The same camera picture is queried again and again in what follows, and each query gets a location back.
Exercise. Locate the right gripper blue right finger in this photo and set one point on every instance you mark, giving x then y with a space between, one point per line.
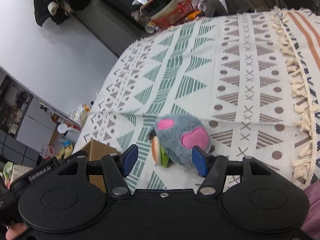
212 169

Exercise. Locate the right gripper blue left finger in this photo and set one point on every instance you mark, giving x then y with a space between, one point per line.
116 167

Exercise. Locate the orange burger plush toy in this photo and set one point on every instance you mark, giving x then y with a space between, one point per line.
158 153

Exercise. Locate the grey pink plush toy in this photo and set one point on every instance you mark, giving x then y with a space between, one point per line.
178 134

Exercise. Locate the person left hand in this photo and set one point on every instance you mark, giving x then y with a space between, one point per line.
15 230

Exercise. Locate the brown cardboard box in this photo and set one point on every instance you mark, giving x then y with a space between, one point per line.
95 150

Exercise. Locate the white electric kettle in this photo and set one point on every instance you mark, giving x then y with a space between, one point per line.
68 132

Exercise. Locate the yellow slippers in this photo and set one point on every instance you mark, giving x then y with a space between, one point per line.
65 152

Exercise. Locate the yellow white bag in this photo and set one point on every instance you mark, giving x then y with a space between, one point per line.
79 114

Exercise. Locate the patterned cream green blanket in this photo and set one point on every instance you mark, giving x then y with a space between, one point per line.
252 79

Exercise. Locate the pink bed sheet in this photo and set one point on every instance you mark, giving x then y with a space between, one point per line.
311 225

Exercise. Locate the red plastic basket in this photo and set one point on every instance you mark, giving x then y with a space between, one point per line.
184 9

